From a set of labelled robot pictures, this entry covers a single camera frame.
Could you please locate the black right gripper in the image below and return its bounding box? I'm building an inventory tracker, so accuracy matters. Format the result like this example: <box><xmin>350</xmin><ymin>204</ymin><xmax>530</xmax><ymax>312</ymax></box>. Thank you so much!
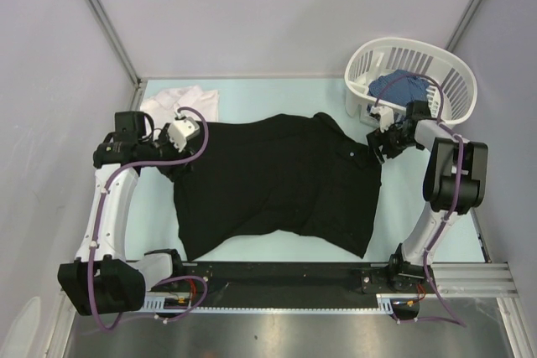
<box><xmin>366</xmin><ymin>120</ymin><xmax>420</xmax><ymax>165</ymax></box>

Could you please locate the black long sleeve shirt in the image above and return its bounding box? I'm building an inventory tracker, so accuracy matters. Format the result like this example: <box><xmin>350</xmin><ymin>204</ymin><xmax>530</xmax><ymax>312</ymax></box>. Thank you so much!
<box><xmin>170</xmin><ymin>112</ymin><xmax>382</xmax><ymax>259</ymax></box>

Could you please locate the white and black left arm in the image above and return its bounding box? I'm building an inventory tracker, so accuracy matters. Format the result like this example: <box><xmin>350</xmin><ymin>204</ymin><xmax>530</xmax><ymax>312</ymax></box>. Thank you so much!
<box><xmin>57</xmin><ymin>112</ymin><xmax>201</xmax><ymax>316</ymax></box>

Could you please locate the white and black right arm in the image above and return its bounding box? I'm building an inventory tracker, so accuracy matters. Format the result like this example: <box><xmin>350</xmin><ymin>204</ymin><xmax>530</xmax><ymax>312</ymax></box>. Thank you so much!
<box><xmin>361</xmin><ymin>101</ymin><xmax>488</xmax><ymax>293</ymax></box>

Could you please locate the folded white shirt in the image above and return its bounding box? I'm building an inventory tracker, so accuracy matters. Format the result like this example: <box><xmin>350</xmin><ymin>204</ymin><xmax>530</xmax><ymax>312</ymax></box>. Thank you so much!
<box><xmin>140</xmin><ymin>86</ymin><xmax>220</xmax><ymax>127</ymax></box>

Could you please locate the white plastic laundry basket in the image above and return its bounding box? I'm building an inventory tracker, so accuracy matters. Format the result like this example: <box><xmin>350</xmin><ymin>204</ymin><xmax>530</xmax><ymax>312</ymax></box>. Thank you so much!
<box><xmin>344</xmin><ymin>37</ymin><xmax>477</xmax><ymax>127</ymax></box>

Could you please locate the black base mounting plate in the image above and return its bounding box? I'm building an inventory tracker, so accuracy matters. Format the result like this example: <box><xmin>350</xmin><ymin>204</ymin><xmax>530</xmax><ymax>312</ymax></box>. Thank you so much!
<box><xmin>138</xmin><ymin>261</ymin><xmax>438</xmax><ymax>320</ymax></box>

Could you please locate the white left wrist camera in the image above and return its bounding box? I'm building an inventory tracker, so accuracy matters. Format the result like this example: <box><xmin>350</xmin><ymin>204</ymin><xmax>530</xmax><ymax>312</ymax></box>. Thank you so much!
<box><xmin>158</xmin><ymin>117</ymin><xmax>201</xmax><ymax>152</ymax></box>

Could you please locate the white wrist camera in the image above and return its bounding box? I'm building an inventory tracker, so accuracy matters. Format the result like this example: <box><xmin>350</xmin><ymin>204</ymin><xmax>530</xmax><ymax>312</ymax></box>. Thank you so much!
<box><xmin>158</xmin><ymin>117</ymin><xmax>201</xmax><ymax>152</ymax></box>
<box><xmin>370</xmin><ymin>106</ymin><xmax>395</xmax><ymax>132</ymax></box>

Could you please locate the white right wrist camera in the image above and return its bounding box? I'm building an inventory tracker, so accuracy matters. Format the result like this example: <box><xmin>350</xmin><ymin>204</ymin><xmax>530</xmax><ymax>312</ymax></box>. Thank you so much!
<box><xmin>370</xmin><ymin>106</ymin><xmax>395</xmax><ymax>132</ymax></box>

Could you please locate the aluminium frame rail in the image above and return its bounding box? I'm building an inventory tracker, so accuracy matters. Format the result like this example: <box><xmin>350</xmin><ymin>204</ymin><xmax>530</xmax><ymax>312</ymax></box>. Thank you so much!
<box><xmin>58</xmin><ymin>262</ymin><xmax>515</xmax><ymax>296</ymax></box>

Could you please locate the white slotted cable duct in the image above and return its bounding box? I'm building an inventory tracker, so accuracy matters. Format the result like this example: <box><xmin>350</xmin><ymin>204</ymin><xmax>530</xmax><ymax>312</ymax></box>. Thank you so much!
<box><xmin>138</xmin><ymin>294</ymin><xmax>420</xmax><ymax>316</ymax></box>

